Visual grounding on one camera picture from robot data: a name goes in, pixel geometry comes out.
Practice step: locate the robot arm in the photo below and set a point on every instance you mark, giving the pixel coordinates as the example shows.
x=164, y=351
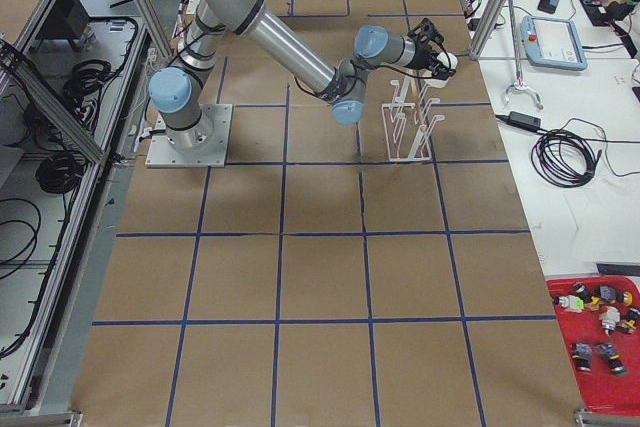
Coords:
x=175, y=90

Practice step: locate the white wire cup rack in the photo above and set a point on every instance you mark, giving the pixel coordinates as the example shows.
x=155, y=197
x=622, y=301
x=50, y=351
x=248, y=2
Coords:
x=407, y=122

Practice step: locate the black smartphone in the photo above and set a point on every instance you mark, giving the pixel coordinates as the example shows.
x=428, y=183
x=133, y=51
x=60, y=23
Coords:
x=548, y=6

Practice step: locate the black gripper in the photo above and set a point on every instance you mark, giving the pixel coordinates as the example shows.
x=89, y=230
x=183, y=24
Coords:
x=424, y=56

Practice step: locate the red parts tray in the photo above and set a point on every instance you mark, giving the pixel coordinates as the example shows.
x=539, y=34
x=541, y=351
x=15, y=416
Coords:
x=599, y=322

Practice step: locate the black power adapter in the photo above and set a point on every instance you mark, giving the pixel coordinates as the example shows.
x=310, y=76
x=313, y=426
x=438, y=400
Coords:
x=524, y=121

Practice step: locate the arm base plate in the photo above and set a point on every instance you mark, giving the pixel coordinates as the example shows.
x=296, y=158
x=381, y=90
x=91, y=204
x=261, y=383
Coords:
x=203, y=145

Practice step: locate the teach pendant tablet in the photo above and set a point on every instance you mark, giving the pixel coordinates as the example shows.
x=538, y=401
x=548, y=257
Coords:
x=552, y=43

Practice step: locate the white ikea cup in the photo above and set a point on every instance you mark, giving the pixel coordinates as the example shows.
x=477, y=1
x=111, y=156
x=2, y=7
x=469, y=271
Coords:
x=444, y=69

